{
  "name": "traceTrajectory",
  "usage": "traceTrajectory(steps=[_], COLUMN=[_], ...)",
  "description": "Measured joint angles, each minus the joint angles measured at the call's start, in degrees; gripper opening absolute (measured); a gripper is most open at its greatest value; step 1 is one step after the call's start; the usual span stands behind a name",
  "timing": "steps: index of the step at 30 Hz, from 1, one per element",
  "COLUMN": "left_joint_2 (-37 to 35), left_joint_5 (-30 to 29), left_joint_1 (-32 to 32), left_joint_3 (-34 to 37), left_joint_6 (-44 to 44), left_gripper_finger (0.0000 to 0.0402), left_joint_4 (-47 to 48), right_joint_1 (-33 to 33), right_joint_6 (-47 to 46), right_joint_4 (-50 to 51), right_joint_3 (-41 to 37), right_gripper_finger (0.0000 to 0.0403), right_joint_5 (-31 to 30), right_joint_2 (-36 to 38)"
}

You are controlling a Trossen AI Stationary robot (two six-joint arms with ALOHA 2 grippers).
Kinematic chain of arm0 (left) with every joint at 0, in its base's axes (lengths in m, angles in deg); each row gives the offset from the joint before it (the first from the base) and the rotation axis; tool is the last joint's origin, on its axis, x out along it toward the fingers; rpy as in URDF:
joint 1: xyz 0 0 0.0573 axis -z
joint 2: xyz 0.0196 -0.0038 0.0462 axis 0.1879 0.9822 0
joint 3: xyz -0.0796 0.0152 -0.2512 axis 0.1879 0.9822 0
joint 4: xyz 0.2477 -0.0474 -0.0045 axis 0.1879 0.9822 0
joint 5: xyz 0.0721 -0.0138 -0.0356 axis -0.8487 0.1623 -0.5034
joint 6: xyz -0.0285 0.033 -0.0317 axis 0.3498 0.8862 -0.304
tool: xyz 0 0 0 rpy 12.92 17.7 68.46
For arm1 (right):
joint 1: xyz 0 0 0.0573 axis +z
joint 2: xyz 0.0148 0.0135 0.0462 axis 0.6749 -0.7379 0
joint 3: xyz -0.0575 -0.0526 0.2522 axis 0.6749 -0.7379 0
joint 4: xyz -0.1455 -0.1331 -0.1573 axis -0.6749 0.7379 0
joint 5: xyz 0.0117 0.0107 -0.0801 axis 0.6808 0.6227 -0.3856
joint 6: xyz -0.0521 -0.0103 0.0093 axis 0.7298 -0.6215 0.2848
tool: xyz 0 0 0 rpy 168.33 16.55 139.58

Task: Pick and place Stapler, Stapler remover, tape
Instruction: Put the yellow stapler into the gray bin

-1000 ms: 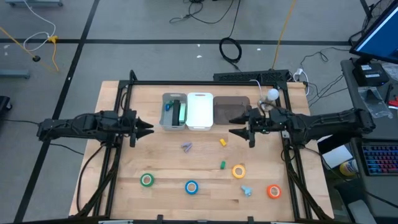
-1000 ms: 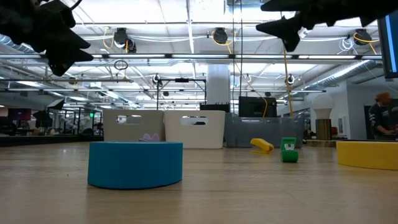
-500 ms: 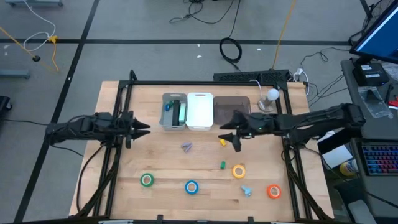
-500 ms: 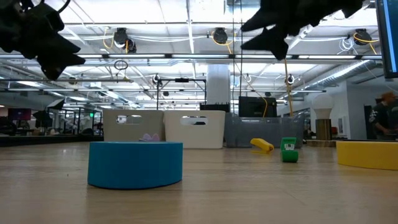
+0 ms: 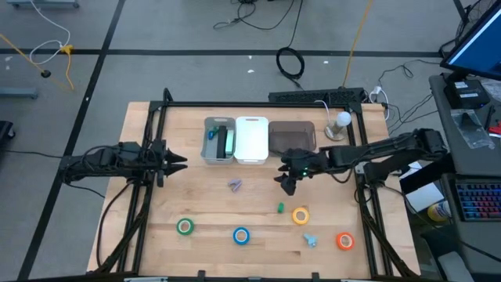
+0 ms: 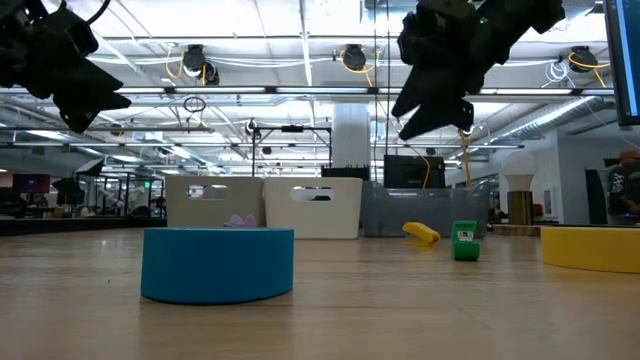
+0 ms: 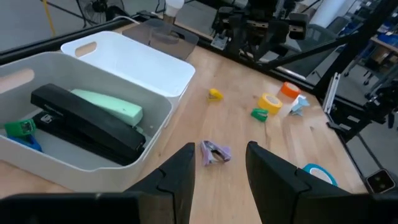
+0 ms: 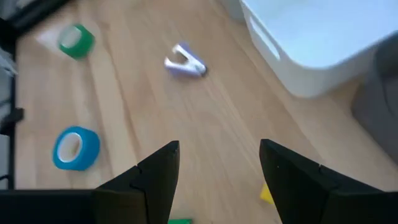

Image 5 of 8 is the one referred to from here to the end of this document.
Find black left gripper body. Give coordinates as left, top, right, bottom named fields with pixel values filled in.
left=150, top=139, right=171, bottom=188

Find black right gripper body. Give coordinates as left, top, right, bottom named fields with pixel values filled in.
left=279, top=147, right=330, bottom=179

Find yellow tape roll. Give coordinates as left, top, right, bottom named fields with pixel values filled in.
left=291, top=206, right=311, bottom=226

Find black stapler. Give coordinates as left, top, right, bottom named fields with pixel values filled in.
left=217, top=125, right=229, bottom=160

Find mint green stapler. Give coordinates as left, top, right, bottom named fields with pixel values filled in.
left=225, top=128, right=236, bottom=154

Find green tape roll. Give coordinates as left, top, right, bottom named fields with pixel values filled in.
left=175, top=217, right=196, bottom=237

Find blue tape roll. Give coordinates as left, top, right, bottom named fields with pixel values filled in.
left=232, top=226, right=251, bottom=246

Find orange tape roll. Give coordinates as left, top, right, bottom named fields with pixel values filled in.
left=336, top=231, right=356, bottom=251

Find translucent dark plastic bin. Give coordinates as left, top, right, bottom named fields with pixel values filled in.
left=268, top=120, right=317, bottom=156

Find grey plastic bin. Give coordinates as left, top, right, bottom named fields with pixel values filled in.
left=200, top=116, right=237, bottom=165

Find white plastic bin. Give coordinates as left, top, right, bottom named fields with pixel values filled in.
left=233, top=116, right=270, bottom=165

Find white bulb lamp brass base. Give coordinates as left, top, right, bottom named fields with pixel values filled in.
left=324, top=111, right=352, bottom=142

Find white paper sheet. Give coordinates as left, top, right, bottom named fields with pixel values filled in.
left=405, top=182, right=445, bottom=212

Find yellow bottle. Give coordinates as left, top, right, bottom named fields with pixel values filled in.
left=427, top=200, right=451, bottom=222

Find grey desk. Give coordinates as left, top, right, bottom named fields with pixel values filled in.
left=428, top=74, right=501, bottom=275

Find clear plastic bag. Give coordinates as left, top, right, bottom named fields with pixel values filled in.
left=449, top=108, right=490, bottom=150

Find black mini computer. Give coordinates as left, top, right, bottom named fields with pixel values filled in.
left=444, top=79, right=490, bottom=110

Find backlit keyboard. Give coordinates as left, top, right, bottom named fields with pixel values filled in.
left=456, top=182, right=501, bottom=222

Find computer monitor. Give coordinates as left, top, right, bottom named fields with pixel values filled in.
left=440, top=0, right=501, bottom=81

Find black metal table frame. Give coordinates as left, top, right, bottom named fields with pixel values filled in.
left=88, top=88, right=420, bottom=281

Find black coiled floor cable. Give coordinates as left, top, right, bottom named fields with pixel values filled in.
left=276, top=0, right=306, bottom=91

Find yellow floor cable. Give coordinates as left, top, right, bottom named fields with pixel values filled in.
left=0, top=33, right=75, bottom=91

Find yellow hanging cable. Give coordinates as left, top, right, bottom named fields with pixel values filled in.
left=342, top=0, right=375, bottom=89

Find white floor cable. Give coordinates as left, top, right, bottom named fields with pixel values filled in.
left=29, top=0, right=72, bottom=66

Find black tangled floor cable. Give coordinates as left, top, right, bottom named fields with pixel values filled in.
left=213, top=0, right=298, bottom=31

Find black wire fan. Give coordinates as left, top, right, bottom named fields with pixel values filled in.
left=456, top=0, right=494, bottom=40

